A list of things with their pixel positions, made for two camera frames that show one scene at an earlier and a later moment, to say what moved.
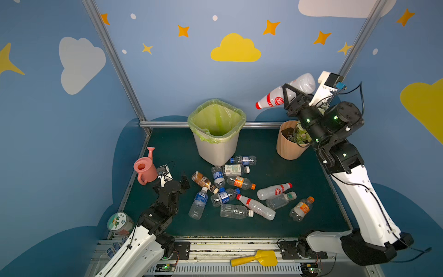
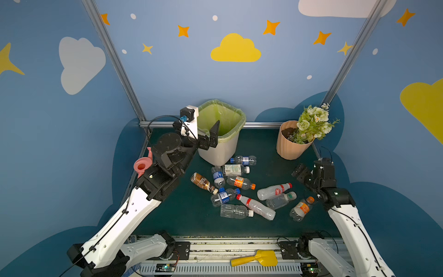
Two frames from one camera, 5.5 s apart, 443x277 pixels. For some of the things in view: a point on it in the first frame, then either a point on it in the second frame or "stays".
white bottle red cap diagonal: [257, 208] stays
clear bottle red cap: [269, 192] stays
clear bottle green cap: [277, 202] stays
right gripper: [298, 105] to [308, 174]
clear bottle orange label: [303, 206] stays
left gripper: [171, 186] to [202, 143]
